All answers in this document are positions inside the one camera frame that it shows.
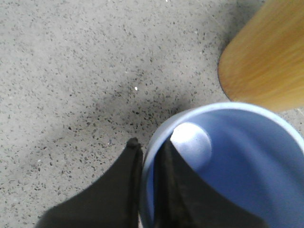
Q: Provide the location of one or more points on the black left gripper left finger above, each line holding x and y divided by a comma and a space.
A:
112, 201

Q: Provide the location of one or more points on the bamboo cylinder holder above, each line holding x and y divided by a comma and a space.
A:
264, 63

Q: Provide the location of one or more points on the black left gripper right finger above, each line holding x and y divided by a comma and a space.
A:
183, 200

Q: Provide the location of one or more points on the blue plastic cup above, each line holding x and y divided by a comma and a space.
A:
246, 153

